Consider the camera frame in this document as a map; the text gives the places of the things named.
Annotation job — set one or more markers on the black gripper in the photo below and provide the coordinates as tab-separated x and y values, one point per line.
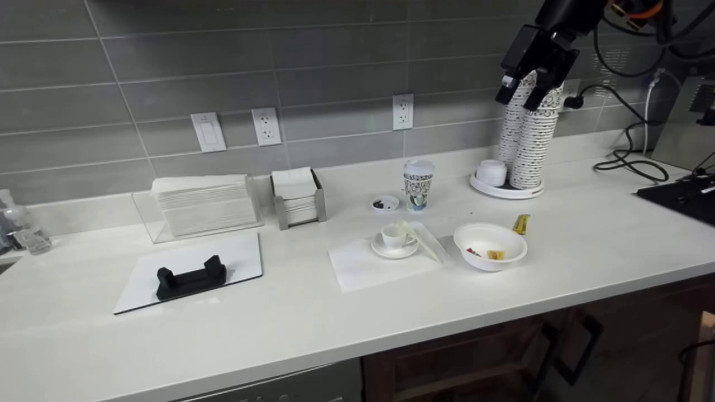
535	49

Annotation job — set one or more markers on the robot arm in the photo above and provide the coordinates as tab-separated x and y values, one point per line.
575	19

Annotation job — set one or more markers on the yellow sachet on counter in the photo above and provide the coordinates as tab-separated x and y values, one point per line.
520	224

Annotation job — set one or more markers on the white bowl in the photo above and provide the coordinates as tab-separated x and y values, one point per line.
485	237

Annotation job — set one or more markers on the yellow sachet in bowl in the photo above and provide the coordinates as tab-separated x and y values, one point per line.
497	256

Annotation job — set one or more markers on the white upturned cup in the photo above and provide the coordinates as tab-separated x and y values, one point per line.
491	172

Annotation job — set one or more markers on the white round tray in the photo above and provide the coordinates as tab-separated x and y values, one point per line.
506	191

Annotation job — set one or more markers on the patterned paper cup with lid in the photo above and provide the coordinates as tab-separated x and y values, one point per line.
419	175

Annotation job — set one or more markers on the small white dish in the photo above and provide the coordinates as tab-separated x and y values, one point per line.
387	205

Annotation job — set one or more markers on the white stir stick packet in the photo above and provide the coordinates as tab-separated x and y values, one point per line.
422	244

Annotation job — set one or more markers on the black flat appliance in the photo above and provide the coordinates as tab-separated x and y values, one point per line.
690	196

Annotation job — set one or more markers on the white espresso cup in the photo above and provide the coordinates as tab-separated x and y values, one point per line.
396	237

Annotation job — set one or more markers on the white paper napkin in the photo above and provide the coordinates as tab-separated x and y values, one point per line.
358	267

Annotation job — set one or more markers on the metal napkin holder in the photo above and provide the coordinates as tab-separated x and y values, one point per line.
297	198

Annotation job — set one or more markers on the white rectangular tray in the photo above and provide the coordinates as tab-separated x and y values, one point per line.
240	253

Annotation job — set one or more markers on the black dog-bone object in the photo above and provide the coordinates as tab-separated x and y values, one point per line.
206	277

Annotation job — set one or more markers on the clear acrylic box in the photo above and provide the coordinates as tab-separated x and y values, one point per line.
191	206

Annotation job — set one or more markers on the clear plastic object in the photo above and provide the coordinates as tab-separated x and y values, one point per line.
23	227

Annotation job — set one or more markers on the white wall outlet right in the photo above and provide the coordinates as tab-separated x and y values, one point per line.
402	110

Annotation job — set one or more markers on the white wall outlet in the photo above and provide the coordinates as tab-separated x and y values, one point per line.
402	110
267	126

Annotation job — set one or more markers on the white wall outlet left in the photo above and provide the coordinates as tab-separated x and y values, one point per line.
267	126

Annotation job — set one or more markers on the black cabinet handle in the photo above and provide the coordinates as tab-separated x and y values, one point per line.
579	344

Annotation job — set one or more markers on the white light switch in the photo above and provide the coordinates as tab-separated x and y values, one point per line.
207	133

